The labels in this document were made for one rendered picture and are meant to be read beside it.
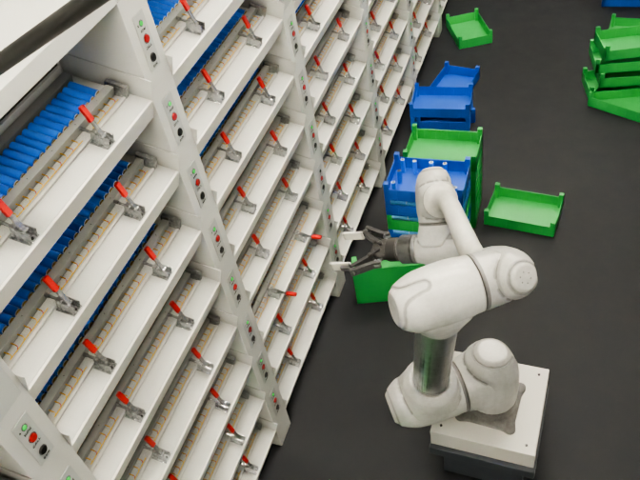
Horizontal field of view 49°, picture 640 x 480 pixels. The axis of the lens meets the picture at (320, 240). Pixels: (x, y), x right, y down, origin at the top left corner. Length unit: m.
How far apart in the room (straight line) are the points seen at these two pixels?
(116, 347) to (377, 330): 1.45
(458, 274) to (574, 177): 1.99
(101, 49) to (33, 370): 0.65
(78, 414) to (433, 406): 0.96
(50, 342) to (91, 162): 0.35
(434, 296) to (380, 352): 1.28
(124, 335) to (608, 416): 1.69
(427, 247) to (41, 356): 1.16
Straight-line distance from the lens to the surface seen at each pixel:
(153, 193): 1.62
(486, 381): 2.08
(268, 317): 2.30
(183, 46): 1.72
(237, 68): 1.97
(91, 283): 1.47
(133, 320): 1.63
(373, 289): 2.86
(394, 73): 3.64
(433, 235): 2.09
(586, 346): 2.81
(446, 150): 3.09
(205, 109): 1.83
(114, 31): 1.51
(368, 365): 2.74
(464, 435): 2.25
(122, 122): 1.51
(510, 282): 1.53
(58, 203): 1.36
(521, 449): 2.24
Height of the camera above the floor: 2.23
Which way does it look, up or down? 44 degrees down
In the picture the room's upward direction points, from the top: 12 degrees counter-clockwise
